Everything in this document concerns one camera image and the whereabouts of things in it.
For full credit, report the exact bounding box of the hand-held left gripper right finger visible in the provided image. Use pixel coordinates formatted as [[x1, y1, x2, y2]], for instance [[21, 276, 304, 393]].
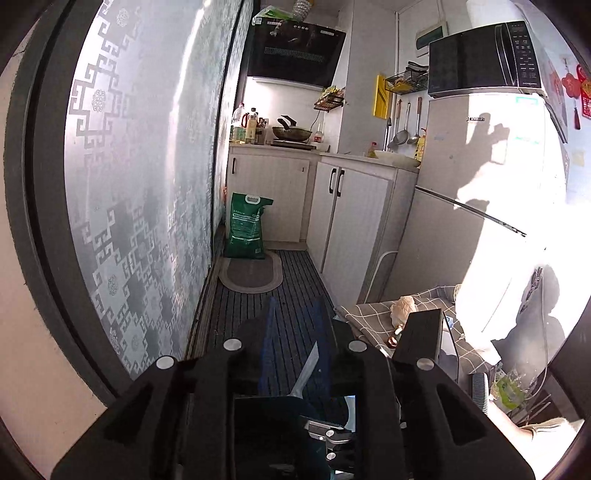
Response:
[[314, 300, 536, 480]]

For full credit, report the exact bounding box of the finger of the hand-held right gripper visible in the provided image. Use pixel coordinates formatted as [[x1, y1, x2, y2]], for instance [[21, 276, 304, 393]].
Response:
[[392, 308, 445, 366], [438, 316, 461, 385]]

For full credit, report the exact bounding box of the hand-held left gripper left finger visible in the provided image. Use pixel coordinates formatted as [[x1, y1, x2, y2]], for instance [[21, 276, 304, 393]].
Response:
[[51, 298, 280, 480]]

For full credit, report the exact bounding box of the white tissue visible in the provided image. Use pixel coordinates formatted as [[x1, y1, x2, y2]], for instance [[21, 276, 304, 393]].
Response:
[[392, 295, 416, 326]]

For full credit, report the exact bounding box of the person's right forearm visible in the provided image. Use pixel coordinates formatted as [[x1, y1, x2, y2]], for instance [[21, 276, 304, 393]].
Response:
[[489, 406, 580, 446]]

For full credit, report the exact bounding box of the green plastic bag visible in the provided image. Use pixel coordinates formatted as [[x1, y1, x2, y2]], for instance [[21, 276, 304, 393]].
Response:
[[492, 374, 528, 411]]

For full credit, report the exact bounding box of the grey checked cloth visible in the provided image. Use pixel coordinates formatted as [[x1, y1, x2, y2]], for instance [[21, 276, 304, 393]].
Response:
[[335, 286, 504, 374]]

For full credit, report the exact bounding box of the dark striped floor mat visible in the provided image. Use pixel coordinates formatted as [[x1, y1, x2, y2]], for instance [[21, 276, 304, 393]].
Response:
[[187, 249, 352, 398]]

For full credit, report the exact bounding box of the grey oval floor mat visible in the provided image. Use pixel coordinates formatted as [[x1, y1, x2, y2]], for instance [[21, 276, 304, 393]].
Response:
[[218, 251, 284, 294]]

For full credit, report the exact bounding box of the white double-door kitchen cabinet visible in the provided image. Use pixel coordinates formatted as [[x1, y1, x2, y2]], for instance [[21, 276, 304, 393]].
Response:
[[307, 154, 419, 303]]

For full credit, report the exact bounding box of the green rice bag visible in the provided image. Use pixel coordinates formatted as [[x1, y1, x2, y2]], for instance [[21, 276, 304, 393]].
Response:
[[224, 191, 274, 260]]

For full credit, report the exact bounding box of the white single-door kitchen cabinet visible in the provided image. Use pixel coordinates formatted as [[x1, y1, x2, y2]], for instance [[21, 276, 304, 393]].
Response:
[[226, 145, 320, 244]]

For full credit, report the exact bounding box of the metal strainer ladle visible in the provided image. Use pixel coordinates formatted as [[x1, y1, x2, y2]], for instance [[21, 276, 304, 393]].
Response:
[[394, 100, 411, 145]]

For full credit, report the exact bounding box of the metal soup ladle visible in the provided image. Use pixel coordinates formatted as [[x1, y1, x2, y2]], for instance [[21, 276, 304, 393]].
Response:
[[411, 97, 424, 146]]

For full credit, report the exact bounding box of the frosted patterned sliding door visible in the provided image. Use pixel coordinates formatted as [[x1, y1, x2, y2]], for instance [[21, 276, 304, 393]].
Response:
[[211, 0, 256, 273], [4, 0, 247, 407]]

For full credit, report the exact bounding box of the yellow cutting board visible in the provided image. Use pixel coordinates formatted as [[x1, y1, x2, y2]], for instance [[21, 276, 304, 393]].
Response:
[[373, 73, 393, 120]]

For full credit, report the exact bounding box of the black spice rack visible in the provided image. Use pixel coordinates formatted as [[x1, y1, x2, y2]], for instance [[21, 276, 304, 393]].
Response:
[[314, 87, 346, 112]]

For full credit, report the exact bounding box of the black microwave oven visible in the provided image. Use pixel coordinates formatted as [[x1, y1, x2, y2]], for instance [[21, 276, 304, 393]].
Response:
[[427, 21, 543, 99]]

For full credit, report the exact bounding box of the red hanging ornament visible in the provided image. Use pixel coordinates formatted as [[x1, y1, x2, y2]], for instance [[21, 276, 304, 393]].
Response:
[[561, 58, 588, 131]]

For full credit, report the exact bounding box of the black range hood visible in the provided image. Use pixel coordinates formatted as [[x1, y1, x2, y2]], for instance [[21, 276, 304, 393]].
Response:
[[245, 21, 347, 88]]

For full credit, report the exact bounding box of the white paper roll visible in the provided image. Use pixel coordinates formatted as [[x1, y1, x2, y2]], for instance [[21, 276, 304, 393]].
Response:
[[465, 0, 525, 34]]

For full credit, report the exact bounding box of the green and white package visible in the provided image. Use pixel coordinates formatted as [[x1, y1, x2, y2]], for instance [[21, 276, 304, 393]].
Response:
[[252, 6, 296, 25]]

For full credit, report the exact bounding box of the white folded frame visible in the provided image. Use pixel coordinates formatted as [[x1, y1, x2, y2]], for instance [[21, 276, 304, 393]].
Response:
[[369, 251, 399, 303]]

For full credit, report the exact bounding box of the dark wok with handle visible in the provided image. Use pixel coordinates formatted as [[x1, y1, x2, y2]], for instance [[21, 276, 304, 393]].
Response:
[[271, 115, 314, 143]]

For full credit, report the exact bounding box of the black wire wall rack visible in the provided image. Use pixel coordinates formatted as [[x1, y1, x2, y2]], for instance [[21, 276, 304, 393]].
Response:
[[384, 65, 430, 95]]

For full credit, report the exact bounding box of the white wall-mounted box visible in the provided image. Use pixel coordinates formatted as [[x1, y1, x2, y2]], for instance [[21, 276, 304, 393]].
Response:
[[416, 21, 448, 58]]

